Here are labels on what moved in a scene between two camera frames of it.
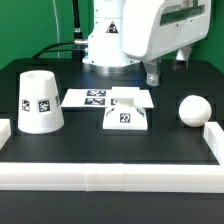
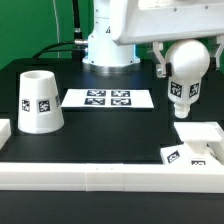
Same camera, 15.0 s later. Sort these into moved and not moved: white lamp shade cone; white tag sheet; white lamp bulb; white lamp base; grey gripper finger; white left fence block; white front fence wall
Moved: white lamp bulb; white lamp base; grey gripper finger
Not moved: white left fence block; white tag sheet; white lamp shade cone; white front fence wall
